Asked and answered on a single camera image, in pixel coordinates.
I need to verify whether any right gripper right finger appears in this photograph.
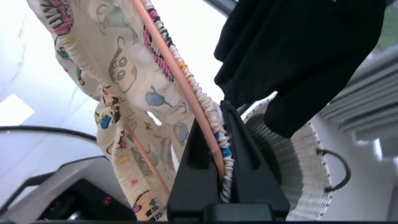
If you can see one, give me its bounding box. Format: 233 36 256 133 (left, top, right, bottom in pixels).
219 100 291 223

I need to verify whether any pink clothes hanger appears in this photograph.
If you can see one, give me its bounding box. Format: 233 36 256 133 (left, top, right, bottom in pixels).
124 0 226 197

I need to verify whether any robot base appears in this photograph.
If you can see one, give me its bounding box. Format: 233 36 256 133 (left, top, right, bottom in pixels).
0 125 137 222

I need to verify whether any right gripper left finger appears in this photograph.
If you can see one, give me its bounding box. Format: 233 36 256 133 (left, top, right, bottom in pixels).
166 118 225 223

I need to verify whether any white laundry basket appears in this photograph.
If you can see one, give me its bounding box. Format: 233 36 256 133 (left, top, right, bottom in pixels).
241 91 352 222

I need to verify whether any cream printed garment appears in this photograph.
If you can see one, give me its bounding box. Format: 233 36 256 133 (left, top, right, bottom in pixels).
26 0 236 222

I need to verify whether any beige curtain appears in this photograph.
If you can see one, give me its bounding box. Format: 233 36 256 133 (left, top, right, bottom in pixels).
317 43 398 158

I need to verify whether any black garment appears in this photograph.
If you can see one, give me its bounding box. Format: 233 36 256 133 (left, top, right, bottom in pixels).
213 0 387 139

